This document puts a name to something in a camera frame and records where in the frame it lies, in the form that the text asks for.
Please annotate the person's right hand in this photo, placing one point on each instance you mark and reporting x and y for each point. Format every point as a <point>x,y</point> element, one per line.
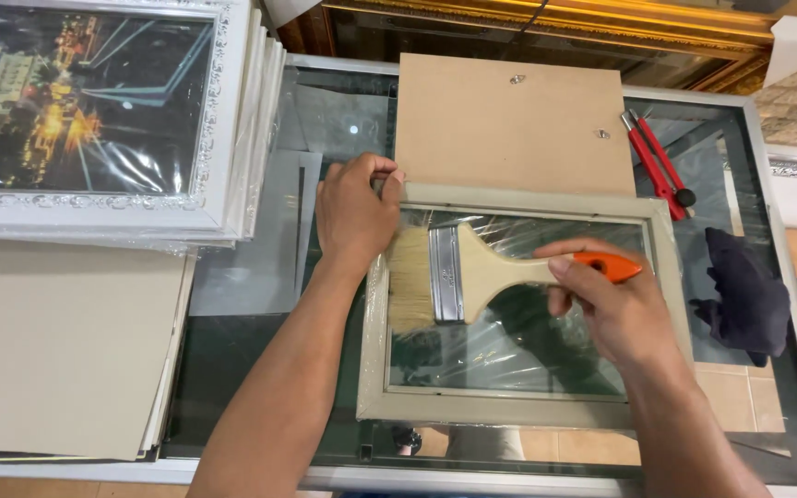
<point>616,311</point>

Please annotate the person's left hand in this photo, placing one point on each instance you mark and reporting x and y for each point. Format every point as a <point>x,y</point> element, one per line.
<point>353,214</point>

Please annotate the wooden paint brush orange tip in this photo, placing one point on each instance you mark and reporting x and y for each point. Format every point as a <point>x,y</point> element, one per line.
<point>468,273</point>

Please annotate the beige picture frame with glass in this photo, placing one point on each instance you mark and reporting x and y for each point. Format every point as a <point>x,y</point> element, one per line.
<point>509,408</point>

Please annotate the glass pane sheet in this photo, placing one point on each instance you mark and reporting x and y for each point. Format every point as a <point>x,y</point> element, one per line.
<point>263,235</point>

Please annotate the dark cloth rag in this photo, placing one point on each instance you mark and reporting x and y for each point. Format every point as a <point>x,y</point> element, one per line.
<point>748,294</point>

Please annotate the red utility knife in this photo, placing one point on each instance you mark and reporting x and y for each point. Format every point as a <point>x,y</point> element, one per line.
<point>658,166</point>

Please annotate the glass top table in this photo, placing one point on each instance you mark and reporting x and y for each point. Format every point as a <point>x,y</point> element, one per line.
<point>398,456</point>

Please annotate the stack of white framed pictures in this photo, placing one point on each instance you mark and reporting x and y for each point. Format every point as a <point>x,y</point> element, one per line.
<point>94,117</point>

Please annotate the stack of grey cardboard sheets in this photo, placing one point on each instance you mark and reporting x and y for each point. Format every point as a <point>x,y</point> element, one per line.
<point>59,346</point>

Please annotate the brown frame backing board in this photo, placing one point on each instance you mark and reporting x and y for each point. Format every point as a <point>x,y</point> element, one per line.
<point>509,124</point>

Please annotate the large gold picture frame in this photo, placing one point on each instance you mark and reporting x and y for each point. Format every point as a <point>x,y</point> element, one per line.
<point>544,41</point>

